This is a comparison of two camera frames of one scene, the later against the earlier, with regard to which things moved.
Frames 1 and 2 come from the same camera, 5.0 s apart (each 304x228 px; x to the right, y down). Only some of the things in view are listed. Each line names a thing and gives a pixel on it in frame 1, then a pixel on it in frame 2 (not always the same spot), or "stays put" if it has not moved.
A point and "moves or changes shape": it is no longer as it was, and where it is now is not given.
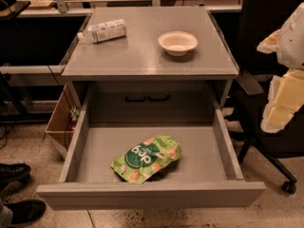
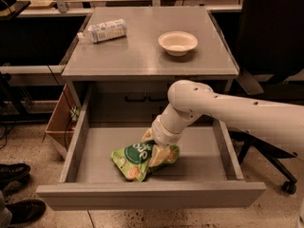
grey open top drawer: x=205 y=175 stays put
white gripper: x=293 y=43 to x=163 y=134
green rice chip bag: x=145 y=161 moves or changes shape
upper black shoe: x=13 y=173 stays put
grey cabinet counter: x=139 y=57 stays put
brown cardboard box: x=64 y=120 stays put
